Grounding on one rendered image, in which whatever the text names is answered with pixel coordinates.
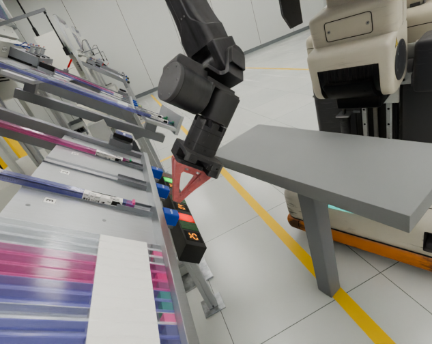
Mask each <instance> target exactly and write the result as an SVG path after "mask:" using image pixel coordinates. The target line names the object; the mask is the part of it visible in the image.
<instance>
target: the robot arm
mask: <svg viewBox="0 0 432 344"><path fill-rule="evenodd" d="M165 2H166V4H167V6H168V8H169V10H170V12H171V14H172V17H173V19H174V21H175V24H176V26H177V29H178V31H179V35H180V38H181V43H182V46H183V48H184V50H185V52H186V54H187V56H185V55H183V54H181V53H179V54H178V55H176V56H175V57H174V58H173V59H172V60H170V62H168V63H167V64H166V65H165V66H164V67H163V72H162V76H161V77H160V81H159V84H158V97H159V99H160V100H162V101H164V102H166V103H169V104H171V105H173V106H176V107H177V108H180V109H182V110H184V111H187V112H189V113H192V114H193V115H195V118H194V120H193V122H192V125H191V127H190V129H189V131H188V134H187V136H186V138H185V141H184V140H181V139H179V138H176V140H175V142H174V144H173V147H172V149H171V152H172V154H173V155H172V157H171V165H172V200H173V201H175V202H178V203H181V202H182V201H183V200H184V199H185V198H186V197H187V196H188V195H189V194H190V193H192V192H193V191H194V190H196V189H197V188H198V187H200V186H201V185H202V184H204V183H205V182H206V181H208V180H209V179H210V178H211V177H213V178H214V179H218V176H219V174H220V172H221V170H222V168H223V166H224V165H223V164H222V163H221V162H220V161H219V160H218V159H217V158H215V157H214V156H215V155H216V152H217V150H218V147H219V145H220V143H221V141H222V138H223V137H224V135H225V132H226V130H227V128H228V126H229V123H230V121H231V119H232V117H233V114H234V113H235V110H236V108H237V106H238V104H239V102H240V100H239V99H240V98H239V97H237V96H236V95H235V92H234V91H233V90H232V89H231V88H232V87H234V86H236V85H237V84H239V83H241V82H242V81H244V76H243V71H245V69H246V68H245V56H244V53H243V51H242V49H241V48H240V47H239V46H238V45H236V43H235V41H234V39H233V36H228V35H227V32H226V31H225V28H224V26H223V24H222V22H220V21H219V19H218V18H217V16H216V15H215V13H214V12H213V10H212V8H211V7H210V5H209V3H208V2H207V0H165ZM183 172H186V173H189V174H191V175H193V177H192V179H191V180H190V181H189V182H188V184H187V185H186V187H185V188H184V189H183V190H182V191H181V192H180V193H179V184H180V178H181V173H183Z"/></svg>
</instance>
